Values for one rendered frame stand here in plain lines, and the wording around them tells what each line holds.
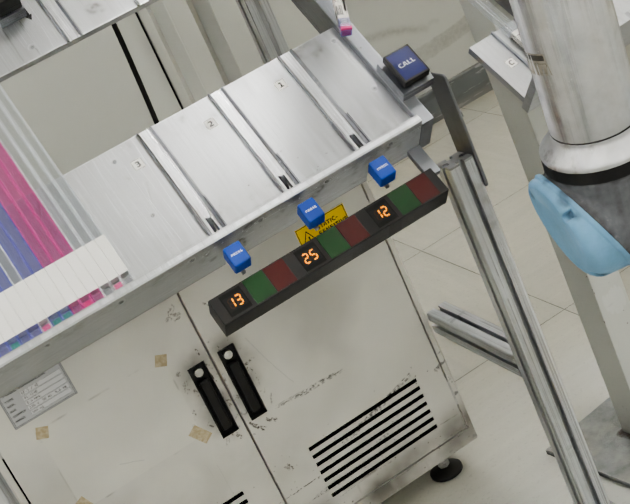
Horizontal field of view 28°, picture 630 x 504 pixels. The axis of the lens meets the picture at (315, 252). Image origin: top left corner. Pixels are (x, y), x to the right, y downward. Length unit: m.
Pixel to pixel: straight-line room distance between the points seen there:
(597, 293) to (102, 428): 0.78
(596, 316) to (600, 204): 0.85
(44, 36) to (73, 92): 1.74
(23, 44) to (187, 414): 0.61
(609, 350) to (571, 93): 0.96
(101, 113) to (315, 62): 1.87
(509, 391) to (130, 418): 0.80
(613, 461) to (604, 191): 1.00
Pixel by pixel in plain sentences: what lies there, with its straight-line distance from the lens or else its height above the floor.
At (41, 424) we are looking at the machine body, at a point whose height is 0.50.
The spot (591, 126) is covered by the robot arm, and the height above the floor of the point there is 0.82.
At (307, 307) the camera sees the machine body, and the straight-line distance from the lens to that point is 1.97.
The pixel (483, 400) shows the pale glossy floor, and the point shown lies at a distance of 2.41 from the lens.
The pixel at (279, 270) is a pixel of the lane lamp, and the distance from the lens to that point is 1.55.
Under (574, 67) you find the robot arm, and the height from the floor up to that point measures 0.88.
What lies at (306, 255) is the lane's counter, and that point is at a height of 0.66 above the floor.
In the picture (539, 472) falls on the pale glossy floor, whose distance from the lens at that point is 2.17.
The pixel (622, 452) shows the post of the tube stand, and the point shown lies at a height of 0.01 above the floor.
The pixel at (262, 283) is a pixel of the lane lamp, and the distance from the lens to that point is 1.54.
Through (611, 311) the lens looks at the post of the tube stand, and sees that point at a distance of 2.01.
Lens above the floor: 1.23
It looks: 22 degrees down
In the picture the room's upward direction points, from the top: 25 degrees counter-clockwise
